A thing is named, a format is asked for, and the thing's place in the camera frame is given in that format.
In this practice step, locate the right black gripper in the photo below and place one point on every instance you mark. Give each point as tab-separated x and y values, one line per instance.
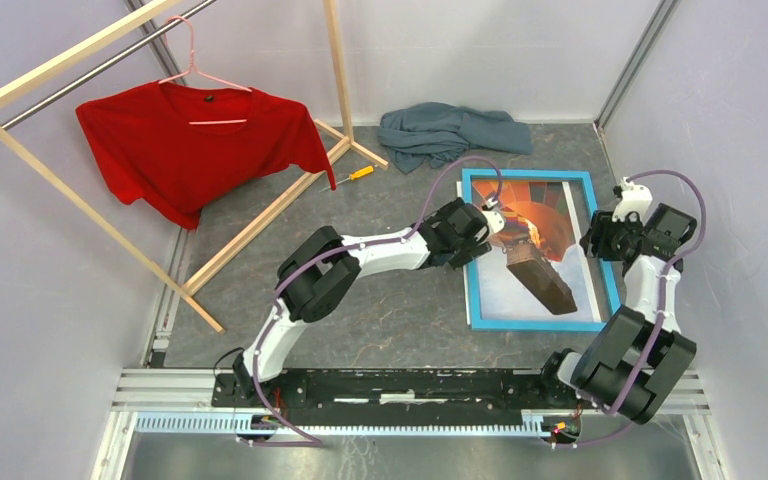
602	226

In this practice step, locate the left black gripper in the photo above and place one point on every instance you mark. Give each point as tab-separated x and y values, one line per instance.
471	251

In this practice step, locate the blue picture frame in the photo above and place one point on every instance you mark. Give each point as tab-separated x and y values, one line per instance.
473	311

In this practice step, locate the yellow handled screwdriver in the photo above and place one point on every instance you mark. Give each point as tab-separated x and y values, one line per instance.
356	175

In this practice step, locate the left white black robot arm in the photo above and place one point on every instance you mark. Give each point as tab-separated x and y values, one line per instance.
316	277

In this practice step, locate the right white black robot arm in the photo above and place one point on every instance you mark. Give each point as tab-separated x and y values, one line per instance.
639	356

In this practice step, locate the hot-air balloon photo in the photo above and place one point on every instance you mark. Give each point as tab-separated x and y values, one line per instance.
543	252

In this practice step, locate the grey-blue crumpled cloth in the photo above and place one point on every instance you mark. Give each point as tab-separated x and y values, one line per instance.
437	134

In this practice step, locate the aluminium corner profile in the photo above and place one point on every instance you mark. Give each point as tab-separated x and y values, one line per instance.
644	46

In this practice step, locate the red t-shirt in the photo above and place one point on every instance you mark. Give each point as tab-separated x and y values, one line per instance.
180	148

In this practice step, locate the pink clothes hanger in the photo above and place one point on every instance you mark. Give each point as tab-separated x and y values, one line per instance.
193	69

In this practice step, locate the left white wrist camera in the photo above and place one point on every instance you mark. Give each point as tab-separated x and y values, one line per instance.
495	219

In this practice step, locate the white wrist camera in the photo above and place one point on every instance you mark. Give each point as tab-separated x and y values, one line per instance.
634	201
495	219

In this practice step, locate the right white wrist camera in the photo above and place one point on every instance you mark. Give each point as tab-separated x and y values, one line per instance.
634	201

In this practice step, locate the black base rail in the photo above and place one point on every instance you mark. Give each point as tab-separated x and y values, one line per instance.
414	397

